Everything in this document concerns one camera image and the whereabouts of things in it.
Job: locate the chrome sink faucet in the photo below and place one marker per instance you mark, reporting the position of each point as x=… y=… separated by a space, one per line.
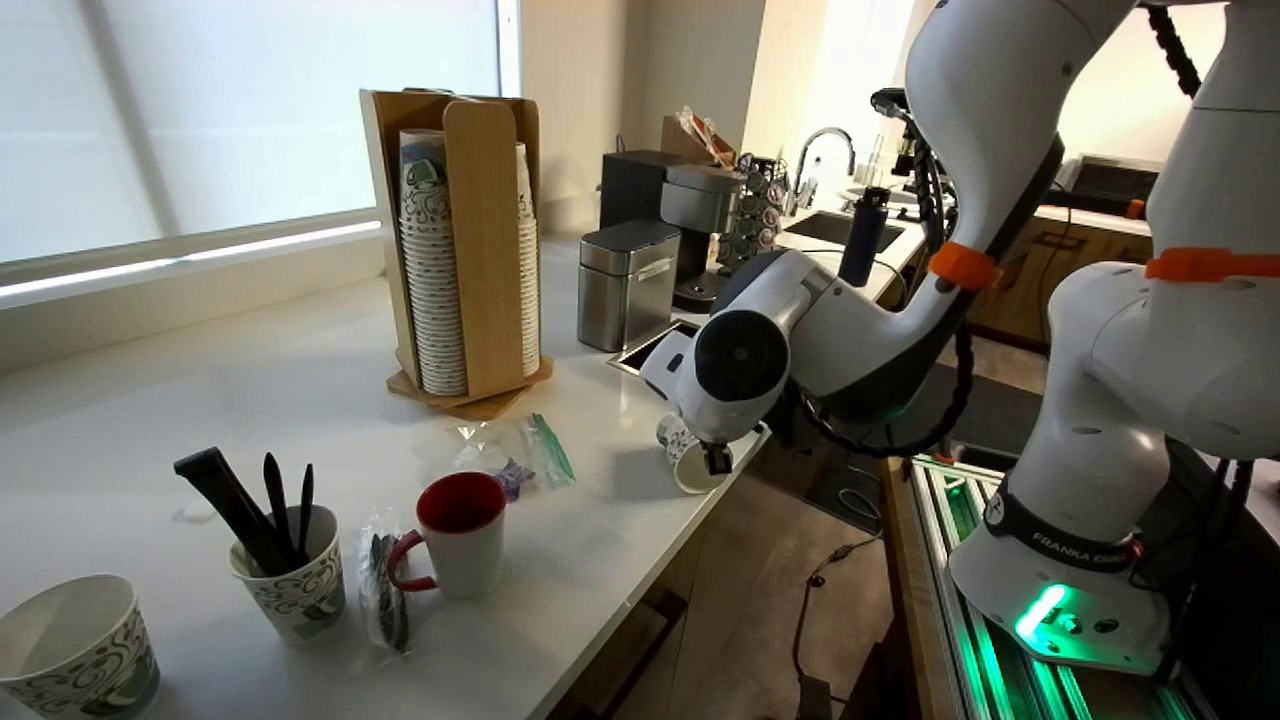
x=826 y=165

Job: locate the white mug red interior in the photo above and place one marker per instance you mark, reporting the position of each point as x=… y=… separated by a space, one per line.
x=461 y=527

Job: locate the paper cup holding utensils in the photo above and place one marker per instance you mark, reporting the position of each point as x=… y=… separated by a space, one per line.
x=311 y=596

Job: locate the wooden cup dispenser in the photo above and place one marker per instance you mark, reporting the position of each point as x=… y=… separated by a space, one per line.
x=483 y=189

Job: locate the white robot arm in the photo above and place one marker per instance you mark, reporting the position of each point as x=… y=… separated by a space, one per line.
x=1148 y=354

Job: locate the steel canister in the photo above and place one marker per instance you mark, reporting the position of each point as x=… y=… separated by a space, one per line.
x=625 y=284

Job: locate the clear plastic bag packet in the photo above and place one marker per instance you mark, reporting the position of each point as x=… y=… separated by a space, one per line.
x=519 y=451

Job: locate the black coffee machine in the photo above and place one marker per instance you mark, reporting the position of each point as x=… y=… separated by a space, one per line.
x=679 y=195

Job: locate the patterned paper bowl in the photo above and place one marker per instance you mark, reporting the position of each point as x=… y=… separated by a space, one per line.
x=77 y=653

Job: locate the stack of patterned paper cups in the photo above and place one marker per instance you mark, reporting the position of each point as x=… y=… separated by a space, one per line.
x=430 y=257

